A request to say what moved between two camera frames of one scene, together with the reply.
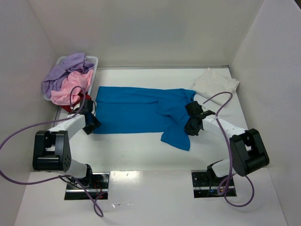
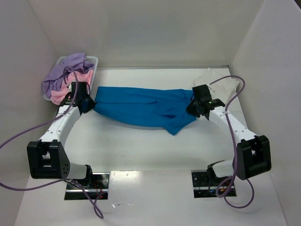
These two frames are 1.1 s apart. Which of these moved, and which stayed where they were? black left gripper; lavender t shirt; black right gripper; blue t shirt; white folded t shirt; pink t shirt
Moved: black right gripper; blue t shirt; black left gripper
Stayed: white folded t shirt; lavender t shirt; pink t shirt
